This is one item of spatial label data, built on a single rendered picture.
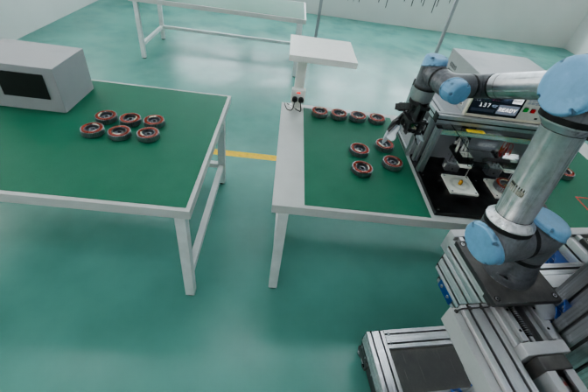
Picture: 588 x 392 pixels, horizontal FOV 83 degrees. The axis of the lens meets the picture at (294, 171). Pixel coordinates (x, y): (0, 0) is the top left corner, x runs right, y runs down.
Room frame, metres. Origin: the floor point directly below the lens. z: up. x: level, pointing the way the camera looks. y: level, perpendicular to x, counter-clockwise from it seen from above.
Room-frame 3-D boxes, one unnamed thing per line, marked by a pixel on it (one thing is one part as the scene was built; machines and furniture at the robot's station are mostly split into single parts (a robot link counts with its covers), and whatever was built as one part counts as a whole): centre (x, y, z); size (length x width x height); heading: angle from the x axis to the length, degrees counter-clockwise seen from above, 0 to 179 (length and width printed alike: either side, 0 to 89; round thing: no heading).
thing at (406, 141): (1.80, -0.64, 0.91); 0.28 x 0.03 x 0.32; 5
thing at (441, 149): (1.68, -0.98, 0.92); 0.66 x 0.01 x 0.30; 95
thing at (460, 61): (1.75, -0.99, 1.22); 0.44 x 0.39 x 0.20; 95
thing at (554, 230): (0.68, -0.69, 1.20); 0.13 x 0.12 x 0.14; 111
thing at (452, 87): (1.01, -0.45, 1.45); 0.11 x 0.11 x 0.08; 21
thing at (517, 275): (0.68, -0.69, 1.09); 0.15 x 0.15 x 0.10
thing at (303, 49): (1.93, -0.05, 0.98); 0.37 x 0.35 x 0.46; 95
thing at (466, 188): (1.42, -0.88, 0.78); 0.15 x 0.15 x 0.01; 5
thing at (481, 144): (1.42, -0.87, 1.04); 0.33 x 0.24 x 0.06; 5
